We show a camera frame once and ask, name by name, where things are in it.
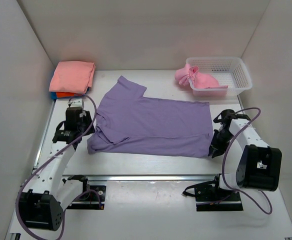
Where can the folded blue t shirt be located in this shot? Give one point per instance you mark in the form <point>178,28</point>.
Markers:
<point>53,95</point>

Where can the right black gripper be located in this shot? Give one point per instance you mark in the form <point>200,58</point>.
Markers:
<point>218,149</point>

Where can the folded salmon pink t shirt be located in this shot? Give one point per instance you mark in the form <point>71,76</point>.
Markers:
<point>75,77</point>

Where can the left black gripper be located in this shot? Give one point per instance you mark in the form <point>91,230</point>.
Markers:
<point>88,116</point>

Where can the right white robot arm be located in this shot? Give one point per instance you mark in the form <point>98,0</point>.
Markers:
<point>259,166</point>

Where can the purple t shirt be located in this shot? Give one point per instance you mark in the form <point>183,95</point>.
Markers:
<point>128,122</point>

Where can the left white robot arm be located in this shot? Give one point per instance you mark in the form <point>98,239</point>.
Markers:
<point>47,195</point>

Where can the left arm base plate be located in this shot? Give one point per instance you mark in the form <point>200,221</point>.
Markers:
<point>94,197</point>

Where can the folded orange t shirt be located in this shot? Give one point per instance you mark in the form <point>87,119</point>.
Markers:
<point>60,95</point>

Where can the aluminium rail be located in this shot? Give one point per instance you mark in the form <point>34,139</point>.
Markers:
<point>149,171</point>

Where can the white plastic basket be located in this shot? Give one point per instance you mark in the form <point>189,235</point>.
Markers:
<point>228,71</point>

